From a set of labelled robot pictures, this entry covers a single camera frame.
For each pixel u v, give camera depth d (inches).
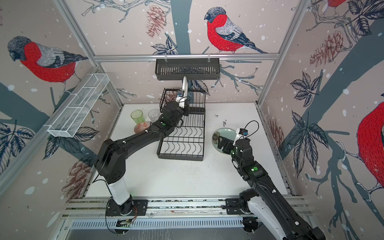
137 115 41.5
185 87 30.7
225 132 39.5
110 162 18.7
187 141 38.4
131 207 27.2
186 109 29.4
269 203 18.8
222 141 27.6
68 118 29.7
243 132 26.5
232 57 66.7
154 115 43.5
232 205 28.9
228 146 27.0
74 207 29.7
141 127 39.2
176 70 42.1
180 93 27.7
